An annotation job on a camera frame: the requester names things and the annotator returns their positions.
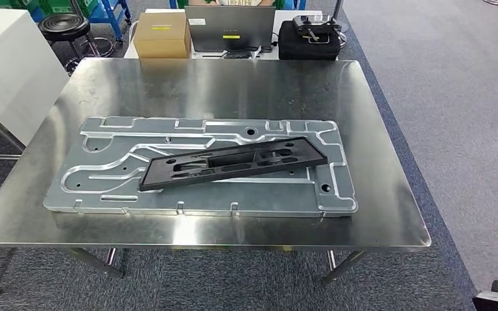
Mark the stainless steel workbench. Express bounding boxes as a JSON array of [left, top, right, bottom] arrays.
[[0, 58, 432, 299]]

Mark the machined aluminium fixture plate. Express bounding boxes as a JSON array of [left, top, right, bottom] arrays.
[[43, 115, 359, 218]]

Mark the black carrying case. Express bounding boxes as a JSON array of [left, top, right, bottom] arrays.
[[278, 20, 341, 61]]

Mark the grey laptop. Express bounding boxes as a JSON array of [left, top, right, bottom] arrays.
[[184, 6, 276, 54]]

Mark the white desk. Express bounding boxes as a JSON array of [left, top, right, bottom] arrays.
[[123, 8, 340, 61]]

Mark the brown cardboard box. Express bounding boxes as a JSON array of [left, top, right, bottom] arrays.
[[133, 12, 192, 60]]

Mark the black remote controller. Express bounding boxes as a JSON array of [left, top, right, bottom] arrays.
[[292, 15, 344, 44]]

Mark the blue metal cart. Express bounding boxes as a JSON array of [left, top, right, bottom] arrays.
[[88, 0, 133, 44]]

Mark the black round stool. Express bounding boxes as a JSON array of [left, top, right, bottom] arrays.
[[38, 14, 115, 75]]

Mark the white cabinet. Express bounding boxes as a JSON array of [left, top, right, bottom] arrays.
[[0, 7, 70, 147]]

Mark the stainless steel side table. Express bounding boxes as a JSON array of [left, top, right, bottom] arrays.
[[0, 100, 27, 161]]

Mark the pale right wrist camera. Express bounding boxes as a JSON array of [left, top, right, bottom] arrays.
[[472, 280, 498, 311]]

